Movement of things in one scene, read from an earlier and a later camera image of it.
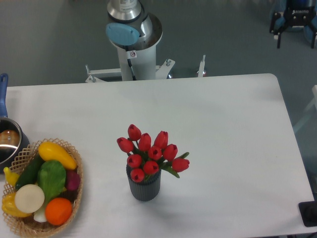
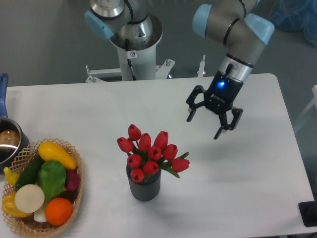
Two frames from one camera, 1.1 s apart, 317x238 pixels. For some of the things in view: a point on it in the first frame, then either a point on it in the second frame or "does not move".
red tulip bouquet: x=145 y=158 does not move
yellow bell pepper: x=9 y=206 does not move
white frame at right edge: x=314 y=103 does not move
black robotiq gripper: x=299 y=15 -> x=220 y=98
